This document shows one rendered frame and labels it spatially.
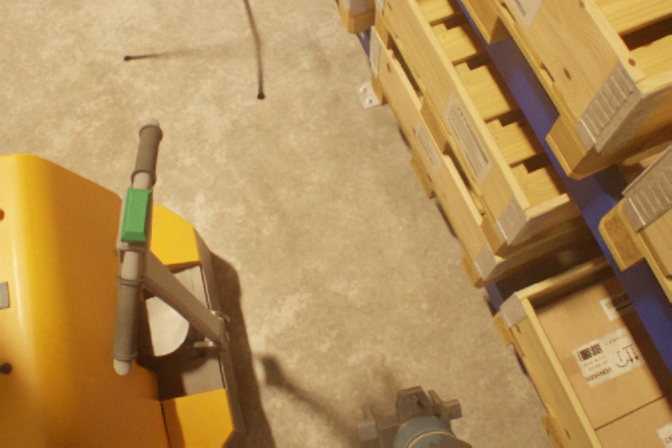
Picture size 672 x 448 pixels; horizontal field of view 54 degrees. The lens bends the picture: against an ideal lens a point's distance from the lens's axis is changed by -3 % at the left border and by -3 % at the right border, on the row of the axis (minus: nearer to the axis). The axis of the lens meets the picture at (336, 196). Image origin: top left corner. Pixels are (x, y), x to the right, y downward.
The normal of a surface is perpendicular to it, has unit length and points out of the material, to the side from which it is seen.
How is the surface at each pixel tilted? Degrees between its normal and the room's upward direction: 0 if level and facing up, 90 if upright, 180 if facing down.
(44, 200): 68
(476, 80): 0
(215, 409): 22
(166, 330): 0
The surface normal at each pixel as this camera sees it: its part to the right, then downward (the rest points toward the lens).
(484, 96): -0.01, -0.36
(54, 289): 0.89, -0.35
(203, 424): 0.35, -0.42
